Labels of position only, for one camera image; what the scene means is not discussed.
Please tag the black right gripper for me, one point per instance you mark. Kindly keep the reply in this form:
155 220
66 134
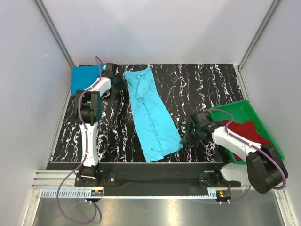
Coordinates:
191 136

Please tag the white slotted cable duct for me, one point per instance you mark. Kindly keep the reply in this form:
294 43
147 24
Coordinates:
72 193

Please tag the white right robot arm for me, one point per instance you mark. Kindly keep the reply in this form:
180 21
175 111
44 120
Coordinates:
263 169

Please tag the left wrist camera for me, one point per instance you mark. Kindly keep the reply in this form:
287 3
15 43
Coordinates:
109 70

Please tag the green plastic tray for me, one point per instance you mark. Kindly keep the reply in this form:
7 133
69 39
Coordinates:
242 111

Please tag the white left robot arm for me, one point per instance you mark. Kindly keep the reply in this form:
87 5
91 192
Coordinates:
88 112

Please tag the folded blue t shirt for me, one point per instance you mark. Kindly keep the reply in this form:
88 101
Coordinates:
83 77

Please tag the light blue t shirt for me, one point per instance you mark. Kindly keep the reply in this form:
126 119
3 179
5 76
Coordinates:
156 130

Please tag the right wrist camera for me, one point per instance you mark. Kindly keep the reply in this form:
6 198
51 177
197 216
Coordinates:
201 122

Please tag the red t shirt in tray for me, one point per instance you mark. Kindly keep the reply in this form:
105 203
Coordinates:
247 130

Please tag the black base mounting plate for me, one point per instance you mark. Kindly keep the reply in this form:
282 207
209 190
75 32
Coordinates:
133 180

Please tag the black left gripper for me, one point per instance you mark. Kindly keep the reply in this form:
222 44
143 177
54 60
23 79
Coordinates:
118 83

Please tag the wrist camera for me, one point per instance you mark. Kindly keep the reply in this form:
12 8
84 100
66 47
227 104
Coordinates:
109 70
201 122

